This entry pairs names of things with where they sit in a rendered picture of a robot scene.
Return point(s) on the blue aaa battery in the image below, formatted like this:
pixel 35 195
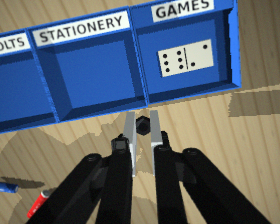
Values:
pixel 7 187

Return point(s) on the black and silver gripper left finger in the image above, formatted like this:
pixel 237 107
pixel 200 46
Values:
pixel 110 179

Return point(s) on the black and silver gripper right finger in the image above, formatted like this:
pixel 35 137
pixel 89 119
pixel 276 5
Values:
pixel 214 195

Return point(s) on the dark grey hex nut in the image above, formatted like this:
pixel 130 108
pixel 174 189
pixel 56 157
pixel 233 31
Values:
pixel 143 125

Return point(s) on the white domino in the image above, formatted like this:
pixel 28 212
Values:
pixel 186 57

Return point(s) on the red battery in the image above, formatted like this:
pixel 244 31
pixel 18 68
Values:
pixel 41 199

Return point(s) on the blue three-compartment bin rack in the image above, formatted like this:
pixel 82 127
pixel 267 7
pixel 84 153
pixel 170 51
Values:
pixel 103 75

